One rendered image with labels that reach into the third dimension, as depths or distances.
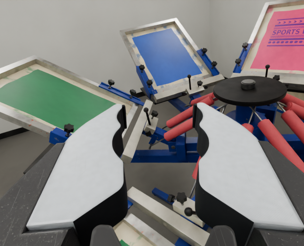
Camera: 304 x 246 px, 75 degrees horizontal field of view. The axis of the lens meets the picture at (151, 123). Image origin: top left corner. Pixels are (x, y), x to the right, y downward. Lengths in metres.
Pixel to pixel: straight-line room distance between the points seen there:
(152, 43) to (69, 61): 2.37
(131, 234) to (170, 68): 1.28
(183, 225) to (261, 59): 1.43
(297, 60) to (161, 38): 1.10
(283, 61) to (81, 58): 3.22
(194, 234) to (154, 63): 1.35
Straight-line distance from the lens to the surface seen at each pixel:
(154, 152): 1.26
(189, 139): 1.17
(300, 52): 1.85
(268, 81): 1.11
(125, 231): 0.93
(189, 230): 0.79
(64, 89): 1.38
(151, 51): 1.86
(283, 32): 2.02
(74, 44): 3.99
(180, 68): 1.75
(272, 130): 0.91
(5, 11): 4.08
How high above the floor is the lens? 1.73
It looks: 31 degrees down
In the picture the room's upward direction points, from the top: 11 degrees counter-clockwise
